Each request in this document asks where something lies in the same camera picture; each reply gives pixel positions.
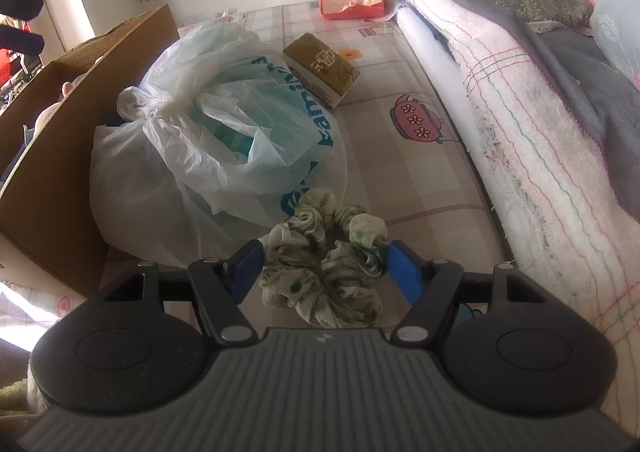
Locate green fabric scrunchie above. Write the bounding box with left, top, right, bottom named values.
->
left=258, top=189, right=390, bottom=328

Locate white plastic shopping bag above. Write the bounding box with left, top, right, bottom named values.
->
left=90, top=22, right=347, bottom=268

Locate gold tissue pack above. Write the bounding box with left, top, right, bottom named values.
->
left=282, top=33, right=360, bottom=108

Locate pink plush toy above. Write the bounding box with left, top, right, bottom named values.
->
left=34, top=74, right=85, bottom=134

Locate grey white quilted blanket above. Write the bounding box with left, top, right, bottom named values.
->
left=398, top=0, right=639, bottom=434

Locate brown cardboard box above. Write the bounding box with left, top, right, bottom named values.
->
left=1, top=6, right=178, bottom=296

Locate pink blue duvet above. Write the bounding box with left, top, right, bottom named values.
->
left=589, top=0, right=640, bottom=89

